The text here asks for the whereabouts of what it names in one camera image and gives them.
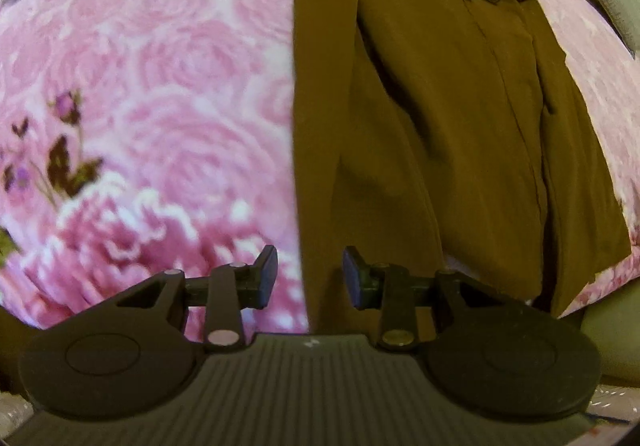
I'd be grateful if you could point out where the brown coat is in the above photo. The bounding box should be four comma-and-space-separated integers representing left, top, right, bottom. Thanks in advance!
292, 0, 633, 333

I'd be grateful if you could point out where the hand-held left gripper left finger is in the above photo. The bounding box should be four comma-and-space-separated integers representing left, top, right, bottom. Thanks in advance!
116, 245, 279, 352

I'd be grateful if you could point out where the pink floral blanket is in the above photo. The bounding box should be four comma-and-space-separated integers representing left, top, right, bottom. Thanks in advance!
0, 0, 640, 333

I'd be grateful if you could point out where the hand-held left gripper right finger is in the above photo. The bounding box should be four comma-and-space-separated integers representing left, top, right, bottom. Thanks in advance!
342, 246, 507, 352

